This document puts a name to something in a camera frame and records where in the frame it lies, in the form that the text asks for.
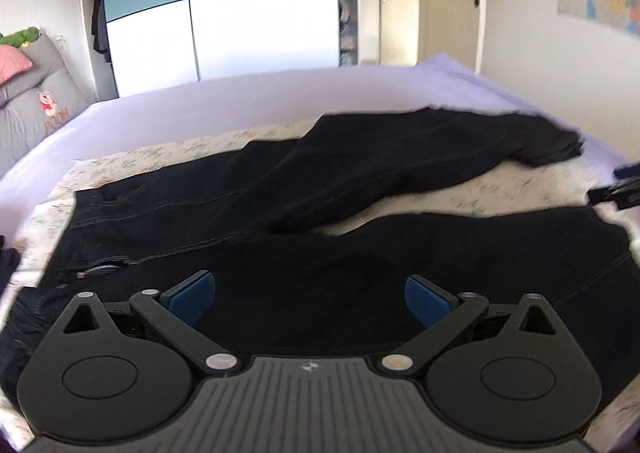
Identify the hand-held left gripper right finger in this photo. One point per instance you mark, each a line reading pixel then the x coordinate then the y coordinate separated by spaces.
pixel 425 300

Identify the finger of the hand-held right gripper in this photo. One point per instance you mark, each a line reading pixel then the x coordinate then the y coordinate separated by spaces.
pixel 617 197
pixel 627 173

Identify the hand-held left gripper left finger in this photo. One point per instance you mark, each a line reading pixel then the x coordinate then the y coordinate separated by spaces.
pixel 192 295

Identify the dark denim pants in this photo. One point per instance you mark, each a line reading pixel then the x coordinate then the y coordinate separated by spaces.
pixel 350 173

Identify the floral printed blanket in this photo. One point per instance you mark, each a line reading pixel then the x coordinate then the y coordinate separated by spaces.
pixel 475 195

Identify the dark cloth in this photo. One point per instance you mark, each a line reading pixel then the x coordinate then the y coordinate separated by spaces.
pixel 7 260

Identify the bed with lavender sheet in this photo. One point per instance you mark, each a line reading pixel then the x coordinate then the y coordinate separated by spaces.
pixel 250 98

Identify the grey padded headboard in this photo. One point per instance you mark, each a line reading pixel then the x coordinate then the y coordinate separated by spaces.
pixel 35 108

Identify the white and teal wardrobe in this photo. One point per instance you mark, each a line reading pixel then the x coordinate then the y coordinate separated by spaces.
pixel 225 8

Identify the hanging dark clothes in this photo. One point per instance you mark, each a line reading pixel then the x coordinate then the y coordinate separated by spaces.
pixel 99 18

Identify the pink pillow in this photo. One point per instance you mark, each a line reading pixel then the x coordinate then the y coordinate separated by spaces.
pixel 12 63

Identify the hanging clothes in wardrobe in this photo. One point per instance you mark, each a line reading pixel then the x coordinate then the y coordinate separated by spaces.
pixel 346 8

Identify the green plush toy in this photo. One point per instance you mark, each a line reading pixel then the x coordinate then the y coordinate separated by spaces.
pixel 20 35

